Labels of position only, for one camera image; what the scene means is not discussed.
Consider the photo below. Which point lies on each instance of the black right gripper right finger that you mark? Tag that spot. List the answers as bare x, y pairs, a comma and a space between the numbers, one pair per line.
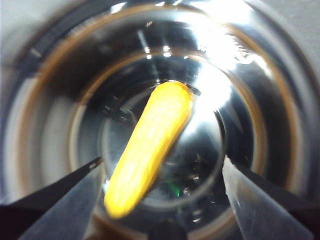
265, 212

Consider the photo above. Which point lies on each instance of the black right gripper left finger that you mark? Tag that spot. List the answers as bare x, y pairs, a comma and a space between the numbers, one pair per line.
55, 207

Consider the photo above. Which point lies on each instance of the yellow corn cob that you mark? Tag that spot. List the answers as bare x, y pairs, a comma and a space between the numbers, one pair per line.
155, 145

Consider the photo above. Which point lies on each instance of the pale green electric steamer pot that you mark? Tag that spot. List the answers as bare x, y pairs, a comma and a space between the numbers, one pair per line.
62, 75

